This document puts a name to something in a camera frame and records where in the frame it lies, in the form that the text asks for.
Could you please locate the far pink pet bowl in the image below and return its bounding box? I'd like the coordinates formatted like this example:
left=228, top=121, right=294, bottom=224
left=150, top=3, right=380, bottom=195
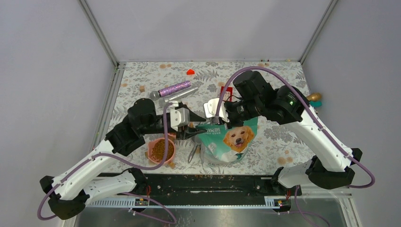
left=167, top=133, right=176, bottom=140

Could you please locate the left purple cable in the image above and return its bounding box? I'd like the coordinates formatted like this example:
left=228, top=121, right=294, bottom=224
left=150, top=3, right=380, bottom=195
left=37, top=102, right=178, bottom=225

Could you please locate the gold toy microphone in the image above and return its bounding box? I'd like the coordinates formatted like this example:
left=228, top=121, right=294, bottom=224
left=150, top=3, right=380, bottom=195
left=306, top=93, right=322, bottom=102

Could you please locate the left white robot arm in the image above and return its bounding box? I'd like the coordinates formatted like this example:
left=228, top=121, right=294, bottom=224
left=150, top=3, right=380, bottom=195
left=40, top=98, right=204, bottom=220

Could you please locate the metal food scoop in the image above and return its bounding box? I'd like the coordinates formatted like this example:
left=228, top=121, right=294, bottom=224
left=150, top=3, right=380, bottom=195
left=187, top=143, right=201, bottom=163

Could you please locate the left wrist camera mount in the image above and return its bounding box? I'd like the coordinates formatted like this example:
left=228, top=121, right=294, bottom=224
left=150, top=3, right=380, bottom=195
left=169, top=101, right=189, bottom=131

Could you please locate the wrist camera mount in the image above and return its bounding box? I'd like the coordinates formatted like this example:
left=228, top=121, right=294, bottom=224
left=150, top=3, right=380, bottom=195
left=169, top=101, right=189, bottom=131
left=203, top=98, right=230, bottom=124

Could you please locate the red window brick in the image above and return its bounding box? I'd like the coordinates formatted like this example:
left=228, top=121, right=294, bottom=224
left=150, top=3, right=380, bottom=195
left=220, top=86, right=233, bottom=102

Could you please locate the brown kibble in near bowl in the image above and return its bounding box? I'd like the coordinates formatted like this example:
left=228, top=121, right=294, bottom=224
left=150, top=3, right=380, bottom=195
left=150, top=139, right=175, bottom=163

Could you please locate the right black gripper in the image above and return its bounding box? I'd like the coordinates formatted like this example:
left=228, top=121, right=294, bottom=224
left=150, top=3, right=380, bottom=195
left=215, top=97, right=262, bottom=129

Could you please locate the black mounting base plate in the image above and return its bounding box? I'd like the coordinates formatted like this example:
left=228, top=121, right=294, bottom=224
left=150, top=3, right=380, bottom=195
left=117, top=173, right=302, bottom=206

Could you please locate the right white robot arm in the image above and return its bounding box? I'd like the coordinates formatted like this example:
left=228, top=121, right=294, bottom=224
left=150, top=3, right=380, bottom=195
left=222, top=67, right=362, bottom=195

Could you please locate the teal toy block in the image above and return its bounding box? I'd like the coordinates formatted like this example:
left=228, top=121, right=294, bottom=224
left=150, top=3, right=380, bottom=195
left=310, top=101, right=322, bottom=108

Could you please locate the green pet food bag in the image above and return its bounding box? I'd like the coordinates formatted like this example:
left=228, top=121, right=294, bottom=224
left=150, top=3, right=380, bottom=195
left=196, top=117, right=258, bottom=166

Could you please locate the pink pet bowl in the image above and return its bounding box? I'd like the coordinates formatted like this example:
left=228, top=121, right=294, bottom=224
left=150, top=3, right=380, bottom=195
left=147, top=138, right=176, bottom=164
left=167, top=133, right=176, bottom=140

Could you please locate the silver toy microphone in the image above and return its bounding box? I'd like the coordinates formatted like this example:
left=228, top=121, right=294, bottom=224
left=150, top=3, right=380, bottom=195
left=158, top=87, right=199, bottom=107

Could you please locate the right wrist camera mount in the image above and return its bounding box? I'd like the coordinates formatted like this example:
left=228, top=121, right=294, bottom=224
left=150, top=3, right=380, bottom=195
left=203, top=98, right=230, bottom=124

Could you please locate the purple glitter toy microphone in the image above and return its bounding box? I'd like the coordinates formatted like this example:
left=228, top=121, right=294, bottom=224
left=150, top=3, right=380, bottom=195
left=149, top=80, right=191, bottom=100

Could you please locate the near pink pet bowl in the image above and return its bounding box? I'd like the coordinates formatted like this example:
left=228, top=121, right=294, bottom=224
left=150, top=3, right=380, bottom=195
left=147, top=138, right=176, bottom=164

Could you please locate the floral table mat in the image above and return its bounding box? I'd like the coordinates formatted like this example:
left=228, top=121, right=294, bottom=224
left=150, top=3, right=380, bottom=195
left=105, top=61, right=331, bottom=176

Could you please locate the red toy block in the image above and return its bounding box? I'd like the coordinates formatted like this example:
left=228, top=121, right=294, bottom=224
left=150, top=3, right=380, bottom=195
left=186, top=69, right=195, bottom=75

